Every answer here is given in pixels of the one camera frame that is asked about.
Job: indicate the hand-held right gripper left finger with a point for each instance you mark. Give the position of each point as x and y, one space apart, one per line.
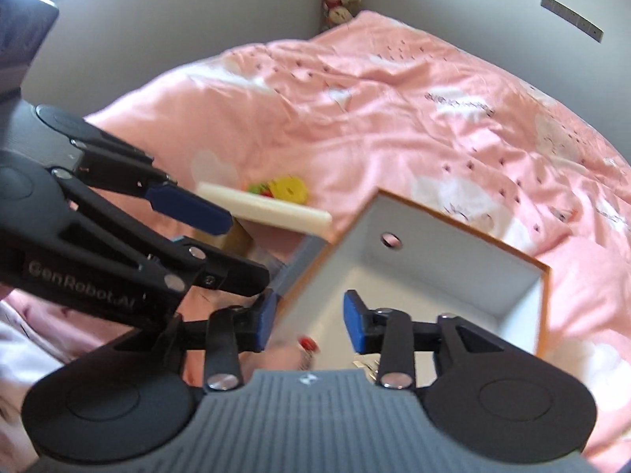
262 322

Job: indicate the orange cardboard box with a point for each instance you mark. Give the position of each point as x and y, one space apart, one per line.
443 266

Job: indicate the gold brown small box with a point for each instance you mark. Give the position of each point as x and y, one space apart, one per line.
239 241

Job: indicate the small red charm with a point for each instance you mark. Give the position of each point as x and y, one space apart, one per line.
308 344

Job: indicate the pink key pouch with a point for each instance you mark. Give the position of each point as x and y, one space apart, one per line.
286 357

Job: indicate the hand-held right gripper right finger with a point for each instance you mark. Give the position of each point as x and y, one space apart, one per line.
355 320

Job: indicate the metal key bunch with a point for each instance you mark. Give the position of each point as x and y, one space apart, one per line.
367 372

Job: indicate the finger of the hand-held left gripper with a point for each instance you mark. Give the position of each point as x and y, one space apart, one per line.
192 207
231 271

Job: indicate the cream glasses case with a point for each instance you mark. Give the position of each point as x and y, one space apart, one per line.
276 213

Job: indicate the yellow toy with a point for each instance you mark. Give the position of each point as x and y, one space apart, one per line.
288 187

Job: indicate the pink printed duvet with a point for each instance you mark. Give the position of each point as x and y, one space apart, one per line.
394 108

